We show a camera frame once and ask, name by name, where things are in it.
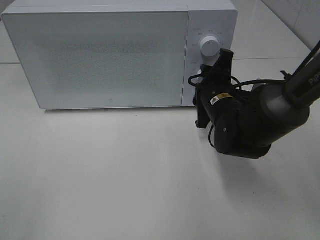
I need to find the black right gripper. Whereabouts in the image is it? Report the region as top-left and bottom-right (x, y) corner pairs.
(192, 48), (235, 129)

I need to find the white microwave knob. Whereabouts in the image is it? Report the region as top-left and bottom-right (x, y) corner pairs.
(194, 69), (204, 85)
(200, 35), (220, 57)

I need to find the white microwave door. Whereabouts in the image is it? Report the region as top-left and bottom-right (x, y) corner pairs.
(3, 12), (188, 110)

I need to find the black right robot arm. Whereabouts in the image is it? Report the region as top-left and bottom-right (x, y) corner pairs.
(188, 45), (320, 160)

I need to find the white adjacent table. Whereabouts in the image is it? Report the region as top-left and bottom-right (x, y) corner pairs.
(231, 0), (310, 60)

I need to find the white microwave oven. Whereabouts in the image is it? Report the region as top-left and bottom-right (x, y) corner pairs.
(1, 0), (238, 109)

